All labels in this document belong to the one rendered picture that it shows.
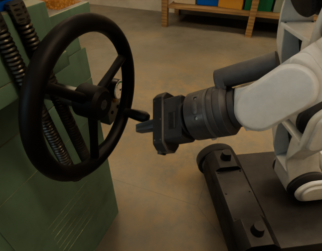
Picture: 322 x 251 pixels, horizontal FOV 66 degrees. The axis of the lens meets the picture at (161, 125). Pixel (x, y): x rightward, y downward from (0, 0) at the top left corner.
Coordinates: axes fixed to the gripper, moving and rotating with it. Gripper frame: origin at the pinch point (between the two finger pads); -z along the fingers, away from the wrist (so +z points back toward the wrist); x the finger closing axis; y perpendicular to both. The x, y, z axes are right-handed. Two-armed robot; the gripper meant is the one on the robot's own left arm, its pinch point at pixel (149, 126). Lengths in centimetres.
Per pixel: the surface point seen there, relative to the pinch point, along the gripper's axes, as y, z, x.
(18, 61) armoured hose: 25.3, -3.4, 4.8
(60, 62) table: 17.0, -7.1, 9.7
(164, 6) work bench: -162, -114, 204
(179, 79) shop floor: -125, -72, 81
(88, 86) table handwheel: 14.7, -1.2, 4.1
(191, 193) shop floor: -74, -34, -13
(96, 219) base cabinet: -29, -50, -23
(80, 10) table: 9.6, -13.8, 29.6
